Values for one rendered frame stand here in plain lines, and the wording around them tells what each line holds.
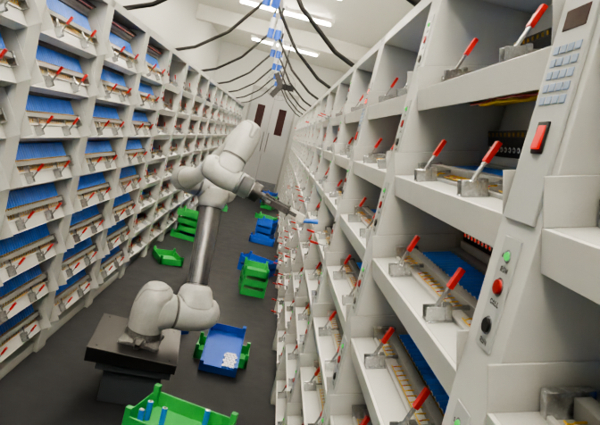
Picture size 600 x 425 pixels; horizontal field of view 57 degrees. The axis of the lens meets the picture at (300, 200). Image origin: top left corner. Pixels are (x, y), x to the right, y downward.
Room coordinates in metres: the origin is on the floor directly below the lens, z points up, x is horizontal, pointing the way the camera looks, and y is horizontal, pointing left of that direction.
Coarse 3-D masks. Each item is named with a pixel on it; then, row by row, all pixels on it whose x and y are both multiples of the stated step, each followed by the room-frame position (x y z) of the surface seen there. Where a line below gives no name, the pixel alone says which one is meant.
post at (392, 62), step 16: (384, 48) 1.93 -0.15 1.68; (400, 48) 1.93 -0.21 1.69; (384, 64) 1.93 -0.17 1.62; (400, 64) 1.94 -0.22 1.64; (384, 80) 1.93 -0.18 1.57; (400, 80) 1.94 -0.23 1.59; (368, 128) 1.93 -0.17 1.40; (384, 128) 1.94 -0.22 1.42; (368, 144) 1.93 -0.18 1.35; (384, 144) 1.94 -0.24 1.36; (352, 176) 1.93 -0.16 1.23; (352, 192) 1.93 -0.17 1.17; (368, 192) 1.94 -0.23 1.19; (336, 224) 1.95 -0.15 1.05; (336, 240) 1.93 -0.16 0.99; (320, 288) 1.94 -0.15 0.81; (304, 336) 2.01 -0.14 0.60; (304, 352) 1.93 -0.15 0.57; (288, 400) 2.00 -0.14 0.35
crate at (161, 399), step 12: (156, 384) 1.77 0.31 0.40; (156, 396) 1.76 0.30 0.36; (168, 396) 1.76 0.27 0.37; (132, 408) 1.59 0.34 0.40; (144, 408) 1.71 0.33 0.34; (156, 408) 1.75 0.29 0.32; (168, 408) 1.76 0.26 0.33; (180, 408) 1.75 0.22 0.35; (192, 408) 1.74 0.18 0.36; (204, 408) 1.74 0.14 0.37; (132, 420) 1.58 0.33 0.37; (144, 420) 1.67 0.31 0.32; (156, 420) 1.69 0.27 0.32; (168, 420) 1.70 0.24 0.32; (180, 420) 1.72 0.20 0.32; (192, 420) 1.74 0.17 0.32; (216, 420) 1.72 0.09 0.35; (228, 420) 1.72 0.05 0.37
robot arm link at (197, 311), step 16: (208, 192) 2.60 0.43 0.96; (224, 192) 2.63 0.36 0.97; (208, 208) 2.60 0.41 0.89; (208, 224) 2.58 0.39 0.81; (208, 240) 2.56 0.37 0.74; (192, 256) 2.55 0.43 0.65; (208, 256) 2.55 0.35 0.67; (192, 272) 2.52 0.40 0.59; (208, 272) 2.55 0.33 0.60; (192, 288) 2.47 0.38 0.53; (208, 288) 2.52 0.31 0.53; (192, 304) 2.44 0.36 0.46; (208, 304) 2.48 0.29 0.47; (176, 320) 2.39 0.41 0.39; (192, 320) 2.42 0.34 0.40; (208, 320) 2.46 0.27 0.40
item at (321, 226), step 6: (318, 222) 2.63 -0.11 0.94; (324, 222) 2.63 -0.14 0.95; (330, 222) 2.63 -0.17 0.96; (318, 228) 2.63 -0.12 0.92; (324, 228) 2.63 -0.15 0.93; (330, 228) 2.61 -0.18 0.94; (318, 234) 2.56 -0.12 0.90; (318, 240) 2.40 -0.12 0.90; (324, 240) 2.40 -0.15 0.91; (318, 246) 2.36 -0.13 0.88; (324, 246) 2.02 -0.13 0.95; (324, 252) 2.02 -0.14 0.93; (324, 258) 2.02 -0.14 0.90
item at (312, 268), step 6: (306, 264) 2.63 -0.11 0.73; (312, 264) 2.63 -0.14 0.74; (318, 264) 2.45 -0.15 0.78; (306, 270) 2.62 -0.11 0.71; (312, 270) 2.62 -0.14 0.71; (318, 270) 2.61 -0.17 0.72; (306, 276) 2.50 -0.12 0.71; (312, 276) 2.44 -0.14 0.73; (318, 276) 2.48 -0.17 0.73; (306, 282) 2.44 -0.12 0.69; (312, 282) 2.39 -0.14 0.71; (312, 288) 2.29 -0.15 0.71; (312, 294) 2.17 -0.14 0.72; (312, 300) 2.02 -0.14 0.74
